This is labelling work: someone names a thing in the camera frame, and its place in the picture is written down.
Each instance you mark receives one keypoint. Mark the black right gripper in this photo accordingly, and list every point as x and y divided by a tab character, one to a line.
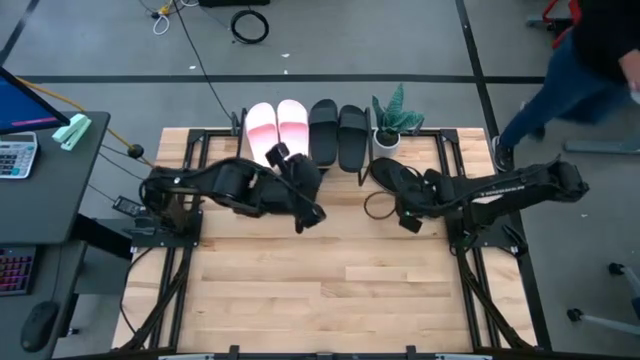
417	192

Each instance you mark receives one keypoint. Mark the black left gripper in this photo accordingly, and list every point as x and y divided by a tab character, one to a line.
302	180

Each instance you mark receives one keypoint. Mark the pink slide sandal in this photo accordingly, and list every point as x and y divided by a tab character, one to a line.
261	130
292	125

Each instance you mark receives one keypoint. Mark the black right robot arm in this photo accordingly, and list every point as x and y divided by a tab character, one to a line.
500	190

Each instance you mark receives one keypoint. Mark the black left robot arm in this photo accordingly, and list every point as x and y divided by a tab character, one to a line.
200	182

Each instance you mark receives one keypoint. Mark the black slide sandal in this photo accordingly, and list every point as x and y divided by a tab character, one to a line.
353	142
323	135

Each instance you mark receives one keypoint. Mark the green plant in white pot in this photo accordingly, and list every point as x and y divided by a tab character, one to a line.
386	142

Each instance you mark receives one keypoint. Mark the black round knob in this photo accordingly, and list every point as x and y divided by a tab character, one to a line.
135	151

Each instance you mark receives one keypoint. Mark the black power adapter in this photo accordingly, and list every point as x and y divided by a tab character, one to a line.
127	206

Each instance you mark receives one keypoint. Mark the person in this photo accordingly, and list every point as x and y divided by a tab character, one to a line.
565	85

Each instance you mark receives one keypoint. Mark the grey table leg base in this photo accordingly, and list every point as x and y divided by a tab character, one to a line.
600	146

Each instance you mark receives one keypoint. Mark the red and black cart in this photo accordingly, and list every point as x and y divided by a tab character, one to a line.
562	37

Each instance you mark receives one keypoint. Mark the grey chair base with casters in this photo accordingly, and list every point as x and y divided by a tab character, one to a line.
605	322

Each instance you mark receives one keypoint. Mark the mint green stapler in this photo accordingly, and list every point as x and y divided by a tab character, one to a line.
72	131

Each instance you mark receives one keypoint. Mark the dark grey desk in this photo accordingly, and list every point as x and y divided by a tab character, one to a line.
55	200

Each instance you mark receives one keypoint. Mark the grey desk calculator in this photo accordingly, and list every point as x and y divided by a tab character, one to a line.
15	157

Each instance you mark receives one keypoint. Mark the black computer monitor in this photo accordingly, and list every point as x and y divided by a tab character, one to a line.
20	107

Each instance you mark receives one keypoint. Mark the black computer mouse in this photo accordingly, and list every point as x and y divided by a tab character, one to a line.
39	325

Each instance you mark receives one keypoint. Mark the black backlit keyboard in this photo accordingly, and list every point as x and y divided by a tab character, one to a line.
15	272

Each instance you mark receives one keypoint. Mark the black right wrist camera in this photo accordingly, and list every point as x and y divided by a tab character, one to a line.
411	225

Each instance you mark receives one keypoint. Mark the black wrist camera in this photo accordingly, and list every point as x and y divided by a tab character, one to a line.
277	156
411	225

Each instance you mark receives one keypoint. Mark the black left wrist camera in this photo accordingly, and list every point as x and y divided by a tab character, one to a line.
277	156

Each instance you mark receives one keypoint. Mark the black aluminium table frame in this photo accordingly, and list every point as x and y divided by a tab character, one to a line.
196	135

